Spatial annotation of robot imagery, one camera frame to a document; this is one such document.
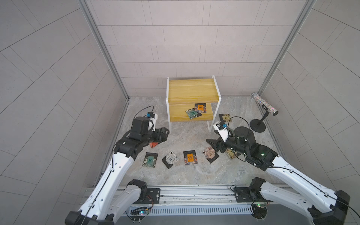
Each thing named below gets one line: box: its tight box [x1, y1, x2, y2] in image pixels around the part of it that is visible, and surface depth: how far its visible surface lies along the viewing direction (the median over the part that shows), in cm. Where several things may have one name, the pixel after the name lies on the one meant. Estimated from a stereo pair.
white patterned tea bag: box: [161, 150, 180, 169], surface depth 84 cm
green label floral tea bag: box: [185, 107, 203, 120], surface depth 88 cm
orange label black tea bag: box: [183, 150, 198, 166], surface depth 86 cm
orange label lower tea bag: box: [194, 103, 207, 113], surface depth 91 cm
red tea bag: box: [149, 142, 159, 149], surface depth 91 cm
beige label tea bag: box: [218, 113, 231, 122], surface depth 107 cm
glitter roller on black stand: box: [249, 92, 279, 133], surface depth 96 cm
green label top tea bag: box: [142, 151, 159, 168], surface depth 84 cm
